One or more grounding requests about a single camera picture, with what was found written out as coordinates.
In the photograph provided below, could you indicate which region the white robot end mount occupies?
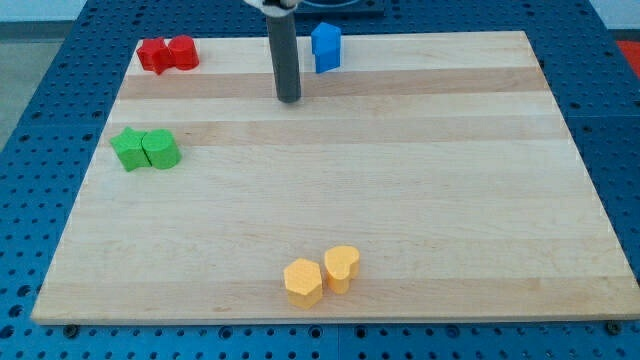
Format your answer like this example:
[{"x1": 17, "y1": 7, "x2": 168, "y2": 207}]
[{"x1": 243, "y1": 0, "x2": 302, "y2": 17}]

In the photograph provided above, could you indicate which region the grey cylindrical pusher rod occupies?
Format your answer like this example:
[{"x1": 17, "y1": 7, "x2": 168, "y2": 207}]
[{"x1": 266, "y1": 13, "x2": 301, "y2": 103}]

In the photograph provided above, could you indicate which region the red star block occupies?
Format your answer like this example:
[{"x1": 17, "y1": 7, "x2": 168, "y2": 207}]
[{"x1": 136, "y1": 37, "x2": 174, "y2": 75}]

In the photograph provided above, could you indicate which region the green star block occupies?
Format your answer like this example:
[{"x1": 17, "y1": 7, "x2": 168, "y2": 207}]
[{"x1": 109, "y1": 127, "x2": 151, "y2": 172}]

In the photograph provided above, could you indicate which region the blue block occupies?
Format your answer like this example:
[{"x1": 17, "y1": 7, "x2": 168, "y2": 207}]
[{"x1": 311, "y1": 22, "x2": 342, "y2": 73}]

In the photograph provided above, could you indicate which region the red cylinder block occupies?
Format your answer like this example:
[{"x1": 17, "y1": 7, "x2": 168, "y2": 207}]
[{"x1": 168, "y1": 35, "x2": 199, "y2": 70}]

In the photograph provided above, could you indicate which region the green cylinder block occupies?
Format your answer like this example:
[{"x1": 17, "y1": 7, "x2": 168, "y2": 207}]
[{"x1": 142, "y1": 129, "x2": 181, "y2": 170}]

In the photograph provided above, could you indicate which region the wooden board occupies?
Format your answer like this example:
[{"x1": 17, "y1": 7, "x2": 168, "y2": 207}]
[{"x1": 32, "y1": 31, "x2": 639, "y2": 325}]

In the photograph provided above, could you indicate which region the yellow heart block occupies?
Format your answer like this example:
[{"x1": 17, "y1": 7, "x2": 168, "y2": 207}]
[{"x1": 324, "y1": 245, "x2": 360, "y2": 294}]

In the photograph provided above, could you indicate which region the yellow hexagon block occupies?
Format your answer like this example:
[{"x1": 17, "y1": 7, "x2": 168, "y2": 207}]
[{"x1": 283, "y1": 258, "x2": 323, "y2": 309}]

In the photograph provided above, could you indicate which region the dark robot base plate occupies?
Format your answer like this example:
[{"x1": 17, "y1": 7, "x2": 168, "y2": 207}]
[{"x1": 296, "y1": 0, "x2": 387, "y2": 16}]

